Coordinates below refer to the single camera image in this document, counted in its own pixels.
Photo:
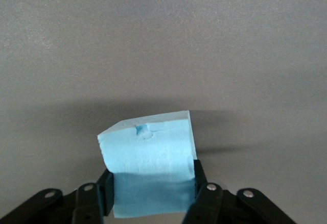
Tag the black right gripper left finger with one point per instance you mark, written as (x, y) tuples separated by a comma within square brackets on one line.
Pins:
[(84, 203)]

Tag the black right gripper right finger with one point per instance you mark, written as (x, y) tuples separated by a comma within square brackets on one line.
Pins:
[(212, 206)]

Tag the light blue foam block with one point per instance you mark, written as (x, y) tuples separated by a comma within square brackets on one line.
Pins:
[(148, 162)]

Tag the grey table cover cloth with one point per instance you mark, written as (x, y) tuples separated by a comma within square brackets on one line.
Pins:
[(153, 43)]

